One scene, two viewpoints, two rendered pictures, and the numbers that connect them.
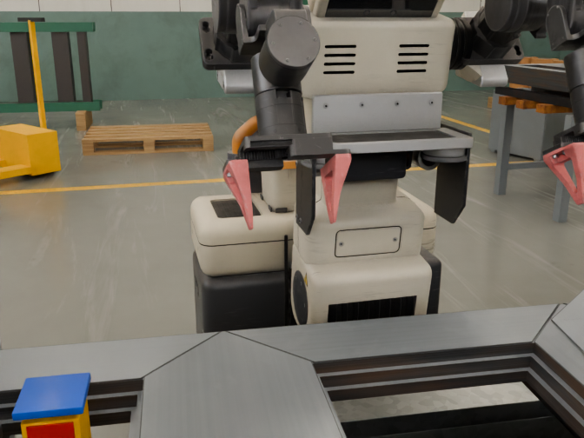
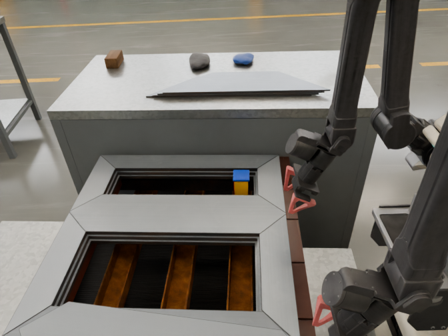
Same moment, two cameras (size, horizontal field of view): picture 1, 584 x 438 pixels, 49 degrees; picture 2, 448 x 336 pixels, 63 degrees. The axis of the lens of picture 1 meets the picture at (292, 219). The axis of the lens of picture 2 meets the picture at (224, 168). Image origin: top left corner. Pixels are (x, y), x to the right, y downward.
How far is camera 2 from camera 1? 1.19 m
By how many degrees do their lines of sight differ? 91
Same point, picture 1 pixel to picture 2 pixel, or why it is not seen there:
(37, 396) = (239, 172)
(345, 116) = not seen: hidden behind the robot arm
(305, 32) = (293, 143)
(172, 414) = (237, 201)
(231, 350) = (271, 214)
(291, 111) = (303, 168)
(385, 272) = not seen: hidden behind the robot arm
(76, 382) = (244, 177)
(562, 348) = (254, 319)
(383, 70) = not seen: outside the picture
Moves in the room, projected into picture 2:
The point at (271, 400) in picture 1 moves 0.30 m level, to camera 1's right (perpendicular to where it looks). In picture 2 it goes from (239, 221) to (217, 301)
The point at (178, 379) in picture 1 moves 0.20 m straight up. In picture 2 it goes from (255, 202) to (256, 155)
